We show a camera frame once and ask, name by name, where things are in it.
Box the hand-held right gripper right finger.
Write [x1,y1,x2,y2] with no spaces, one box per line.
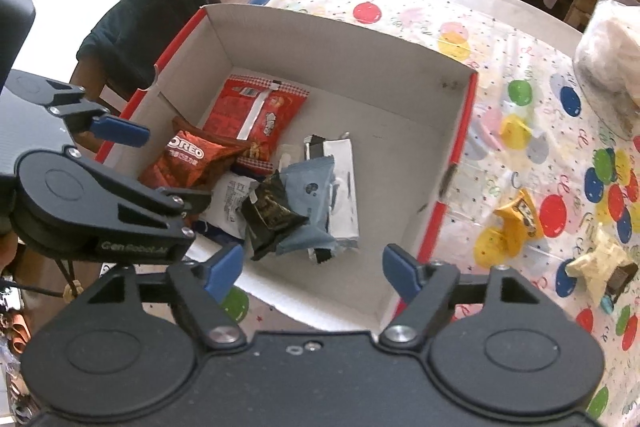
[378,244,556,350]

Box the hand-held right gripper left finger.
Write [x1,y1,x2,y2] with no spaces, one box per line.
[67,242,247,350]

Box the blue grey snack packet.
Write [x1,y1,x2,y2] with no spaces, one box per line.
[274,155,337,257]

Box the yellow snack packet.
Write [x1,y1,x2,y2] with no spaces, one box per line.
[492,188,545,241]

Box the chair with dark cloth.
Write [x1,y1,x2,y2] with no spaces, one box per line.
[74,0,217,108]

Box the clear bag of white stuff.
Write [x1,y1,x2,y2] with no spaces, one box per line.
[573,0,640,138]

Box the red snack packet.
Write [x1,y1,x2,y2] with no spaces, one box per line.
[201,76,311,174]

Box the orange brown cookie packet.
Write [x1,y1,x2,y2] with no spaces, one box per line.
[139,117,252,191]

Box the wooden chair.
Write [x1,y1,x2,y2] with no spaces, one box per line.
[566,0,602,34]

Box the white black snack packet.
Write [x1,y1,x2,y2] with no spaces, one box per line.
[301,133,362,264]

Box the dark brown snack packet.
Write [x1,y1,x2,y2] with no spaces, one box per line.
[604,264,634,304]

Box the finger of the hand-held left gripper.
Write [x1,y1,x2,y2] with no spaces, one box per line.
[10,73,151,149]
[75,152,214,239]

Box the cream snack packet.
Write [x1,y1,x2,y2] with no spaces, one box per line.
[565,226,639,304]

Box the black gold snack packet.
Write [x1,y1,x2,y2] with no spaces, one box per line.
[241,171,311,263]

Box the black cable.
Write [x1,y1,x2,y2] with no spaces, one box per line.
[0,257,87,304]

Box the white label snack packet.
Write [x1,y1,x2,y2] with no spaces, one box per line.
[206,169,262,241]

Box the polka dot tablecloth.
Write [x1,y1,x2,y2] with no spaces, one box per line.
[219,0,640,419]

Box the red cardboard box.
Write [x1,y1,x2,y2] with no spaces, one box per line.
[94,3,480,334]

